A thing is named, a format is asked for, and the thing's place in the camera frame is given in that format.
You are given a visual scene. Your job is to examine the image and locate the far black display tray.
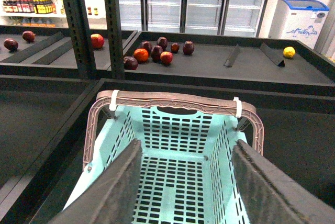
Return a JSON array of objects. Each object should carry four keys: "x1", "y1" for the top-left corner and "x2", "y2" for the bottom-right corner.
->
[{"x1": 125, "y1": 33, "x2": 334, "y2": 97}]

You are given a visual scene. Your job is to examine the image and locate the dark apple far left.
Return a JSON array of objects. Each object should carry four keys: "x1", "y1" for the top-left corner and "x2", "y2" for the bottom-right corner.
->
[{"x1": 4, "y1": 38, "x2": 18, "y2": 51}]

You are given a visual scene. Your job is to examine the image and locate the yellow lemon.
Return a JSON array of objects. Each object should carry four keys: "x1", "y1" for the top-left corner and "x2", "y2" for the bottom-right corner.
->
[{"x1": 283, "y1": 47, "x2": 296, "y2": 59}]

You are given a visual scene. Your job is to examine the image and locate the black display tray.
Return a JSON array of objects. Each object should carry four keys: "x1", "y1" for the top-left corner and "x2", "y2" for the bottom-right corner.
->
[
  {"x1": 28, "y1": 78, "x2": 335, "y2": 224},
  {"x1": 125, "y1": 33, "x2": 334, "y2": 97},
  {"x1": 0, "y1": 25, "x2": 138, "y2": 78}
]

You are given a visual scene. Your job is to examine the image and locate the red apple left tray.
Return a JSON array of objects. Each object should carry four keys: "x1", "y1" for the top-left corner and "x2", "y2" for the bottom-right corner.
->
[{"x1": 91, "y1": 33, "x2": 104, "y2": 49}]

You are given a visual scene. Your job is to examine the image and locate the dark plum apple left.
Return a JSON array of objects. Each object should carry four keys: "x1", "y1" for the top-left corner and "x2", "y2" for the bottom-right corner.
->
[{"x1": 140, "y1": 41, "x2": 152, "y2": 54}]

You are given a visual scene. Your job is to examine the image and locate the dark red apple rear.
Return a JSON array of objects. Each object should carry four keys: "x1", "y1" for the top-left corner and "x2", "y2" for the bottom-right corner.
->
[{"x1": 157, "y1": 37, "x2": 168, "y2": 51}]

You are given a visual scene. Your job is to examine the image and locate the light teal plastic basket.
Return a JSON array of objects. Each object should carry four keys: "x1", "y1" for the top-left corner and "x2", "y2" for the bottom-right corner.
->
[{"x1": 68, "y1": 106, "x2": 249, "y2": 223}]

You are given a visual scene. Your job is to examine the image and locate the orange red fruit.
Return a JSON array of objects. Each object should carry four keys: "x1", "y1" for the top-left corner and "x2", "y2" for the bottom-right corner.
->
[{"x1": 133, "y1": 48, "x2": 149, "y2": 63}]

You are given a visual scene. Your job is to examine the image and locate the white chest freezer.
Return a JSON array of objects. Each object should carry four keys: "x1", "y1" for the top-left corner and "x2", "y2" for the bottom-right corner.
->
[{"x1": 269, "y1": 0, "x2": 329, "y2": 49}]

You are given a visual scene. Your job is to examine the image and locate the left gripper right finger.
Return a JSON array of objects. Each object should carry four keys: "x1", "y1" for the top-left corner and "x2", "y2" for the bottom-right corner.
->
[{"x1": 232, "y1": 140, "x2": 334, "y2": 223}]

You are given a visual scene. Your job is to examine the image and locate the red apple front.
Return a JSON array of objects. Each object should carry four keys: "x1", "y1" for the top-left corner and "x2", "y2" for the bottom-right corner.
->
[{"x1": 160, "y1": 51, "x2": 173, "y2": 65}]

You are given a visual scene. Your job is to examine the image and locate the black flat divider left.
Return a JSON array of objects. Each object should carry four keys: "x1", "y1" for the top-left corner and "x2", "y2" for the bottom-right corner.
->
[{"x1": 224, "y1": 44, "x2": 241, "y2": 68}]

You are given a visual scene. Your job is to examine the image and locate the dark plum apple middle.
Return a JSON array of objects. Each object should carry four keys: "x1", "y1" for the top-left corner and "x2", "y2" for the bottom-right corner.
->
[{"x1": 150, "y1": 46, "x2": 163, "y2": 62}]

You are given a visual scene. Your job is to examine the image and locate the black triangular divider right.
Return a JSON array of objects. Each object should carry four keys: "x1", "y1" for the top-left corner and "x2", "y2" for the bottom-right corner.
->
[{"x1": 259, "y1": 42, "x2": 285, "y2": 68}]

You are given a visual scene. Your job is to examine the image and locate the dark apple far rear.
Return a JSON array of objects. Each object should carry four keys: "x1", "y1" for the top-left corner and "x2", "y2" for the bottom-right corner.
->
[{"x1": 22, "y1": 30, "x2": 36, "y2": 43}]

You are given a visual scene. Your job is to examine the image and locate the dark red apple right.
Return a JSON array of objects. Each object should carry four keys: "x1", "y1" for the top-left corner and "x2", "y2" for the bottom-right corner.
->
[{"x1": 183, "y1": 40, "x2": 195, "y2": 55}]

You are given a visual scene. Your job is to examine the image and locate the dark red apple corner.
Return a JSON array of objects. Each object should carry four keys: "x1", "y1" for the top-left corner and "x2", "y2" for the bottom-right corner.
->
[{"x1": 124, "y1": 57, "x2": 138, "y2": 70}]

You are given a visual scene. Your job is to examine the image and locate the near left black tray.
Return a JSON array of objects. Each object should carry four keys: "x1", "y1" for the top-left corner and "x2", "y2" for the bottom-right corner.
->
[{"x1": 1, "y1": 75, "x2": 96, "y2": 223}]

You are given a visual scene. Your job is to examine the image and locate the dark red apple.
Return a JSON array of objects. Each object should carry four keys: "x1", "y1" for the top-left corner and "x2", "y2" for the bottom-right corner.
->
[
  {"x1": 183, "y1": 40, "x2": 195, "y2": 55},
  {"x1": 157, "y1": 37, "x2": 168, "y2": 51}
]

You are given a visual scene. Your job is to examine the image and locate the near black display tray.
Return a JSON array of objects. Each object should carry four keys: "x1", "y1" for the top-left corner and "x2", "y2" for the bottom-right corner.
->
[{"x1": 28, "y1": 78, "x2": 335, "y2": 224}]

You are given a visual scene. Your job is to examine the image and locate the small red apple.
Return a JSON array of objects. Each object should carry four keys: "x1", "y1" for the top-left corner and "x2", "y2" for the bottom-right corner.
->
[{"x1": 170, "y1": 43, "x2": 180, "y2": 53}]

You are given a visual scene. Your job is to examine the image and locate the white zip tie right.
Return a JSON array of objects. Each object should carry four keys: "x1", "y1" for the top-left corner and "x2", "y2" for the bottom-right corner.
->
[{"x1": 233, "y1": 97, "x2": 242, "y2": 118}]

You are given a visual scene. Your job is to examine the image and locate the white zip tie left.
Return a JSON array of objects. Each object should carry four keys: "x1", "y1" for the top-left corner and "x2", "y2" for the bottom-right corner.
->
[{"x1": 109, "y1": 89, "x2": 119, "y2": 111}]

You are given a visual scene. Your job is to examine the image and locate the shelf with bottles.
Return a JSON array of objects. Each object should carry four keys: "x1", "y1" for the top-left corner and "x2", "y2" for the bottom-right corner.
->
[{"x1": 1, "y1": 0, "x2": 107, "y2": 29}]

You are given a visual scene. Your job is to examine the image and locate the grey basket handle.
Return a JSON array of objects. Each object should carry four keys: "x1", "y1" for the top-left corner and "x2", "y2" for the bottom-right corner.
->
[{"x1": 82, "y1": 90, "x2": 265, "y2": 170}]

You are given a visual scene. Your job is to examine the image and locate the black divider left tray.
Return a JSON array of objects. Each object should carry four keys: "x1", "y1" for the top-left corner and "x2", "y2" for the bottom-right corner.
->
[{"x1": 1, "y1": 32, "x2": 64, "y2": 63}]

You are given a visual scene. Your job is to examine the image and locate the black perforated metal post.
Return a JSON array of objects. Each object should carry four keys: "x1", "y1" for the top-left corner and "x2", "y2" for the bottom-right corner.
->
[{"x1": 104, "y1": 0, "x2": 125, "y2": 80}]

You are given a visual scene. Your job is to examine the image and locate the glass door refrigerators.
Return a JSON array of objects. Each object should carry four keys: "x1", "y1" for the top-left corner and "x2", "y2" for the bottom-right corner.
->
[{"x1": 119, "y1": 0, "x2": 267, "y2": 37}]

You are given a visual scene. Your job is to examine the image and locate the left black display tray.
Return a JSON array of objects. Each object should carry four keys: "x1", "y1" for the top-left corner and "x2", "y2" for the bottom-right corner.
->
[{"x1": 0, "y1": 25, "x2": 138, "y2": 78}]

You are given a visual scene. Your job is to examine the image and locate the white zip tie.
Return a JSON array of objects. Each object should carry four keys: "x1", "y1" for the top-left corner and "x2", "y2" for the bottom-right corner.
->
[
  {"x1": 233, "y1": 97, "x2": 242, "y2": 118},
  {"x1": 109, "y1": 89, "x2": 119, "y2": 111}
]

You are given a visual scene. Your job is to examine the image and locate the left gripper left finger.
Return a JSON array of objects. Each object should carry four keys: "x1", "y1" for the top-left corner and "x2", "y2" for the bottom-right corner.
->
[{"x1": 49, "y1": 139, "x2": 142, "y2": 223}]

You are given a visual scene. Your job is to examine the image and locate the dark plum apple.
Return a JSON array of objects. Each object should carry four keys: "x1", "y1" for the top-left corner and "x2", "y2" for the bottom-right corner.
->
[
  {"x1": 140, "y1": 41, "x2": 152, "y2": 54},
  {"x1": 150, "y1": 46, "x2": 163, "y2": 62}
]

